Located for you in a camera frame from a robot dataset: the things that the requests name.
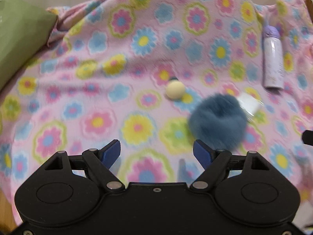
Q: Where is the blue fluffy plush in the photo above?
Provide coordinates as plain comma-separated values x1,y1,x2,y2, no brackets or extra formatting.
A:
189,94,249,150

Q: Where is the green printed pillow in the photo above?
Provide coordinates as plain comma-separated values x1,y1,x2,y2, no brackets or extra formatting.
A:
0,0,58,90

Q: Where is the cream foam ball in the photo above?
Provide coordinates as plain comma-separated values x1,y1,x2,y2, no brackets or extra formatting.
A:
166,77,186,101

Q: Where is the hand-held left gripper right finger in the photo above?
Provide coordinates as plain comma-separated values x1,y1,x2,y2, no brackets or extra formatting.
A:
190,139,270,192

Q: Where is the white tissue packet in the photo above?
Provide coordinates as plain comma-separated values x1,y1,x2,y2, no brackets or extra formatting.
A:
238,93,261,123

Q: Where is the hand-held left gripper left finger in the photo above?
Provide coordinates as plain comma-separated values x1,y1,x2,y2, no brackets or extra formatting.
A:
44,139,124,191

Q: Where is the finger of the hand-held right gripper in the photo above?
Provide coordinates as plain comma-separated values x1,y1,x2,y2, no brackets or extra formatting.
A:
302,130,313,145

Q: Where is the pink floral fleece blanket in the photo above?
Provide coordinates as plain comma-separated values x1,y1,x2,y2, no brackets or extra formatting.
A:
0,0,313,226

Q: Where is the purple white water bottle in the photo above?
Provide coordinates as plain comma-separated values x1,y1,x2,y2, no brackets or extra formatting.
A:
262,25,285,89

